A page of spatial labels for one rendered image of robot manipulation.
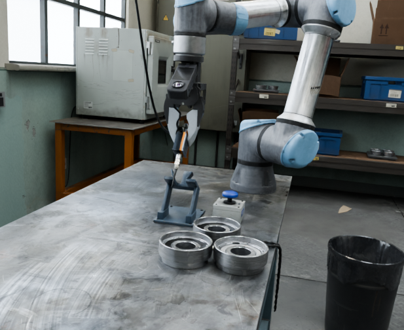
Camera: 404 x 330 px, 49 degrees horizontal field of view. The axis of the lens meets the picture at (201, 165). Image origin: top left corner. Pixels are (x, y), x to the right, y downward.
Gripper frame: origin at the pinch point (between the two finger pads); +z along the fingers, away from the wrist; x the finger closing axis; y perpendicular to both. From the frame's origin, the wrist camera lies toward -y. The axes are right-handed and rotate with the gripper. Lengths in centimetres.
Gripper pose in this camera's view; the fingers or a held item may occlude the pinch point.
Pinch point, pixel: (182, 141)
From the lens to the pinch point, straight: 106.0
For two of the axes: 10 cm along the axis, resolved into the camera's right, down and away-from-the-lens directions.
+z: -0.6, 9.8, 2.1
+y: 2.4, -1.9, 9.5
